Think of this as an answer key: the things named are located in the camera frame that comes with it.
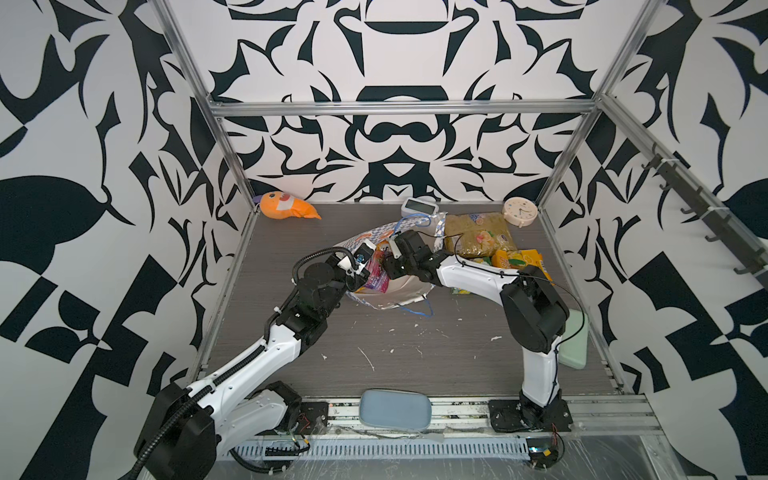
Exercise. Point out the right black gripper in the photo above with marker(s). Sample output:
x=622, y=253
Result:
x=389, y=265

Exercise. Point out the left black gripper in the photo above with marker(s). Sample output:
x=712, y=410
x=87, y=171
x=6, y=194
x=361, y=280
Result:
x=357, y=281

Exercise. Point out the purple black cherry candy bag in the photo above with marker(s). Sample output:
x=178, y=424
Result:
x=378, y=280

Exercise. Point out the blue checkered paper bag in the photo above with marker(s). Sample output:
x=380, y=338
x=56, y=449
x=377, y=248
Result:
x=405, y=290

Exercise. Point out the gold snack bag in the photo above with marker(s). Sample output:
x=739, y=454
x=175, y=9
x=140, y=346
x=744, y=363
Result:
x=477, y=235

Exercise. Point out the yellow orange candy bag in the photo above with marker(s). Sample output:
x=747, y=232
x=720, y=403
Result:
x=519, y=259

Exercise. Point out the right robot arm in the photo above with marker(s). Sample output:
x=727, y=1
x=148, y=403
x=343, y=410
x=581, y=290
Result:
x=536, y=314

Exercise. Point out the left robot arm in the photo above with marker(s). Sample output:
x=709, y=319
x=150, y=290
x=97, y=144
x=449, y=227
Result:
x=188, y=429

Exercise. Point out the white digital clock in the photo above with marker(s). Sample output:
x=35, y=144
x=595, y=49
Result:
x=414, y=206

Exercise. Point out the orange plush toy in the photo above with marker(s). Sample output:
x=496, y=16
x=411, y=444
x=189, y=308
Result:
x=279, y=205

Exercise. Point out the beige alarm clock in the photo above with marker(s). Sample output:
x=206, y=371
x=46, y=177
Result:
x=520, y=212

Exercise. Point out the light green container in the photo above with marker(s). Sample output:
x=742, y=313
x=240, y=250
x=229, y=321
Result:
x=573, y=352

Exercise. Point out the small circuit board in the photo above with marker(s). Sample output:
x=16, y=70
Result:
x=545, y=452

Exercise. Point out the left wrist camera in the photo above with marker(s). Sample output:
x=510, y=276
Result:
x=356, y=261

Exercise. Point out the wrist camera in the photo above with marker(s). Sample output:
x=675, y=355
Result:
x=356, y=261
x=393, y=246

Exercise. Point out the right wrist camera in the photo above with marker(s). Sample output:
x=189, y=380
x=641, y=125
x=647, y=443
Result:
x=393, y=246

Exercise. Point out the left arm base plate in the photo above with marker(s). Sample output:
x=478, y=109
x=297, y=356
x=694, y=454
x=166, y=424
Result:
x=312, y=418

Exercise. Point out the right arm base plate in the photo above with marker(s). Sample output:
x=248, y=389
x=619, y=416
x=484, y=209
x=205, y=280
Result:
x=524, y=415

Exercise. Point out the white cable duct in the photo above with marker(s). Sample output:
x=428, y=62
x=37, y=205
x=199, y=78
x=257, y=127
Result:
x=388, y=449

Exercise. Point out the black hook rail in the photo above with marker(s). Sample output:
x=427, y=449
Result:
x=701, y=204

